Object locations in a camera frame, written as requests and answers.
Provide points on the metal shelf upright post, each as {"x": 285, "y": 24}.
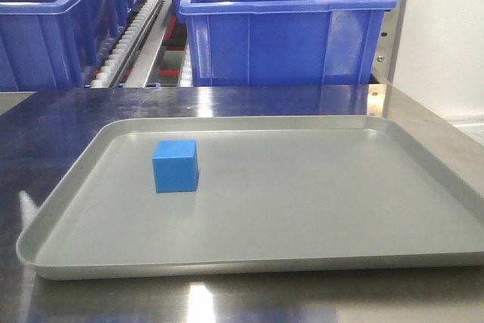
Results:
{"x": 388, "y": 44}

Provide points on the grey metal tray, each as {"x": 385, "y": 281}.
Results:
{"x": 274, "y": 193}

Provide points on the white roller conveyor rail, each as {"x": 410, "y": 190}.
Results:
{"x": 116, "y": 64}

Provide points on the blue plastic bin right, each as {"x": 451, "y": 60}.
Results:
{"x": 283, "y": 42}

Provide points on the blue cube block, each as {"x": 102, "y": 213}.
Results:
{"x": 175, "y": 166}

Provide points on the blue plastic bin left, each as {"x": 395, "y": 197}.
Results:
{"x": 57, "y": 43}

